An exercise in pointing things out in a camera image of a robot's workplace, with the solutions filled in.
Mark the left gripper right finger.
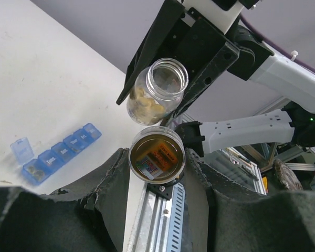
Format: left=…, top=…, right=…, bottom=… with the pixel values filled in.
left=185, top=149, right=315, bottom=251

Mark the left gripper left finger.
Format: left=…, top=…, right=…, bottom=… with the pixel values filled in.
left=0, top=148, right=130, bottom=251

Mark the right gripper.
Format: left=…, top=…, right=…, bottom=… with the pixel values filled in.
left=116, top=1, right=239, bottom=126

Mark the amber pill bottle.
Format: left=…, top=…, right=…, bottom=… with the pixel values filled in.
left=127, top=58, right=189, bottom=126

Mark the blue weekly pill organizer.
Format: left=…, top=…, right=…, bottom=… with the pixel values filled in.
left=10, top=123, right=102, bottom=185

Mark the gold bottle cap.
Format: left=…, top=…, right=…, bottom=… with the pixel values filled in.
left=128, top=126, right=186, bottom=184

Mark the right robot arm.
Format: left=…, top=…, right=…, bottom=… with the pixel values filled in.
left=117, top=1, right=315, bottom=153

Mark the grey slotted cable duct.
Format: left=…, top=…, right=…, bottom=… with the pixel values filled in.
left=166, top=183, right=185, bottom=252

